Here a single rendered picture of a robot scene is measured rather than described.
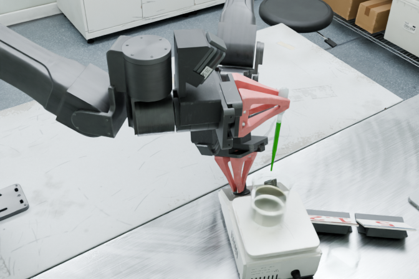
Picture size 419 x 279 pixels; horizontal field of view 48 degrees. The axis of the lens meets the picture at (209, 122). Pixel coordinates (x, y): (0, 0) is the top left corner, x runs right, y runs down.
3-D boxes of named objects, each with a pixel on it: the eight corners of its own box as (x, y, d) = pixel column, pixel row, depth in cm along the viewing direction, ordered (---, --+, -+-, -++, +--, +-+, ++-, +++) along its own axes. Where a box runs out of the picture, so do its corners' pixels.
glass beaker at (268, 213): (253, 235, 75) (257, 200, 70) (242, 205, 80) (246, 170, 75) (294, 228, 76) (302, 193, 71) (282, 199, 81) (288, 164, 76)
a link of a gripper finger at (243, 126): (282, 62, 64) (214, 67, 63) (298, 93, 59) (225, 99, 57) (275, 102, 68) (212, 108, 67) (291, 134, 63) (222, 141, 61)
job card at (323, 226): (301, 209, 90) (305, 195, 88) (348, 213, 90) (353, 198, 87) (303, 235, 86) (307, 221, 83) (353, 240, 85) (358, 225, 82)
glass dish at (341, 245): (329, 242, 85) (332, 235, 83) (360, 252, 83) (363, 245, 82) (323, 266, 81) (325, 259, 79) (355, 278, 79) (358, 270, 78)
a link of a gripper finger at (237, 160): (242, 199, 81) (239, 147, 80) (207, 193, 85) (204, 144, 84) (260, 187, 87) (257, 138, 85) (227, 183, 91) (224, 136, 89)
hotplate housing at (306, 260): (217, 198, 92) (218, 169, 87) (281, 190, 94) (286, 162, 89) (244, 302, 75) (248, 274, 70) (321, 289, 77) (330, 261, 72)
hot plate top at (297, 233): (231, 200, 81) (231, 197, 81) (296, 192, 83) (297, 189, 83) (247, 260, 72) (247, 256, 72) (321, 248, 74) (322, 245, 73)
